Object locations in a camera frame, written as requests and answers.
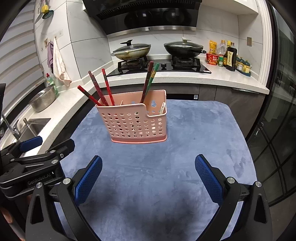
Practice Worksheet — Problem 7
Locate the red chopstick dark end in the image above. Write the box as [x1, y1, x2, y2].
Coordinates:
[88, 71, 108, 106]

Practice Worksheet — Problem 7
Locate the dark red worn chopstick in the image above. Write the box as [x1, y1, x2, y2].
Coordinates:
[77, 85, 102, 106]

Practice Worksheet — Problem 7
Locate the white ceramic spoon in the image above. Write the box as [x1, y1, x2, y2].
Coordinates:
[159, 102, 166, 114]

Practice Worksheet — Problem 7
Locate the bright red chopstick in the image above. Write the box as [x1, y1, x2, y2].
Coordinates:
[101, 68, 115, 106]

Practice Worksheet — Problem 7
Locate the green chopstick gold band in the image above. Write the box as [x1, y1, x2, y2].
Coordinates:
[144, 63, 159, 97]

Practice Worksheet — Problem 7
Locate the maroon chopstick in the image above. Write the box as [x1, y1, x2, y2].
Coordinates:
[140, 61, 154, 103]

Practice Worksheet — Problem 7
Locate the right hand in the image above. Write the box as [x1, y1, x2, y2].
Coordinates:
[1, 193, 31, 240]

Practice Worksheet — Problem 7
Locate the chrome sink faucet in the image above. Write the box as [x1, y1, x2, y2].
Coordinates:
[1, 113, 28, 141]

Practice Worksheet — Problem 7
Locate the steel sink basin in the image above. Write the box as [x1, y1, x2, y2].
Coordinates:
[19, 118, 51, 142]

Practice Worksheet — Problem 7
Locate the blue plush table mat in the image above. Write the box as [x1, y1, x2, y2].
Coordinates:
[61, 100, 257, 240]

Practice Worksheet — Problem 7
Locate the green dish soap bottle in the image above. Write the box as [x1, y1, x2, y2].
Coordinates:
[46, 73, 58, 95]

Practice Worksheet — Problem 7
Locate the pink perforated utensil basket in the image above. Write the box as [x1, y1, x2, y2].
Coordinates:
[95, 89, 167, 144]

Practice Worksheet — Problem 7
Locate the white hanging towel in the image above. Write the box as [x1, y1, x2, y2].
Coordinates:
[53, 38, 72, 87]

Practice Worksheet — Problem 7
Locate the spice jar rack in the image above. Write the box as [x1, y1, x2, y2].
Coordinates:
[235, 57, 252, 77]

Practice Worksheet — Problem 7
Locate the red seasoning packet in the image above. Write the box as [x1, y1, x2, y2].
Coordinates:
[206, 53, 219, 65]

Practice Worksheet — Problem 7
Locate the small green cap jar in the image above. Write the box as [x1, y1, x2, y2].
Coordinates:
[218, 55, 224, 67]

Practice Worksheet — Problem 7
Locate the dark soy sauce bottle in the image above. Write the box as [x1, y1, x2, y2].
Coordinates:
[226, 43, 237, 71]

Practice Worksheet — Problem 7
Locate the black gas stove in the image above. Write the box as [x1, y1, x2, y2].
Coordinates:
[107, 57, 211, 77]

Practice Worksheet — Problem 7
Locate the clear oil bottle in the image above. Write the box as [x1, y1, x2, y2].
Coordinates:
[217, 40, 227, 56]

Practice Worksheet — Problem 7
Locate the wok with glass lid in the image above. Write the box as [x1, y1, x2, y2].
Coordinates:
[111, 40, 151, 61]

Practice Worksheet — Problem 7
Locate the yellow seasoning bag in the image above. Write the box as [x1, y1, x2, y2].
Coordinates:
[209, 40, 217, 54]

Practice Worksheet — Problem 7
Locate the black wok with lid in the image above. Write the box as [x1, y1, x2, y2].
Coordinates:
[164, 37, 207, 58]

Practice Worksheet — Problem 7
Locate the black range hood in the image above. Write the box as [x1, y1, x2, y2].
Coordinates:
[83, 0, 202, 38]

